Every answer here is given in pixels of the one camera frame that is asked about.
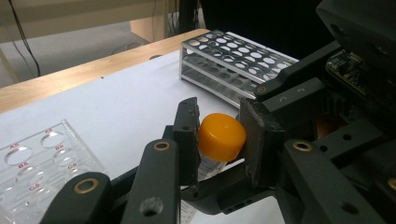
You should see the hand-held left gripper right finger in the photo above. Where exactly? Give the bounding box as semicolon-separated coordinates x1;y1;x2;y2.
238;97;285;189

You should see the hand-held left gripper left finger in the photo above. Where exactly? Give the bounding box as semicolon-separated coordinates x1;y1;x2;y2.
172;96;202;188

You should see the orange-capped test tube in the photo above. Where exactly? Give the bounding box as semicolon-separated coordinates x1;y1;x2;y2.
179;112;248;224

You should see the metal test tube rack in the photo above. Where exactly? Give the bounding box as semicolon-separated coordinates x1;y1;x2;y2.
179;29;300;108

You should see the clear acrylic tube rack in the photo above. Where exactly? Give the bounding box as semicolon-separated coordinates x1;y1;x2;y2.
0;119;108;224

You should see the light wooden shelf unit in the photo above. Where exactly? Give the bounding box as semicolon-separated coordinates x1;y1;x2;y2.
0;0;172;45

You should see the black stand with cables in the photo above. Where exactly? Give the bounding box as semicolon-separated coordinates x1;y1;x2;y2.
167;0;201;35

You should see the black hanging cable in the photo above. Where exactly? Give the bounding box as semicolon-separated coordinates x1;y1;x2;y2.
7;0;42;77

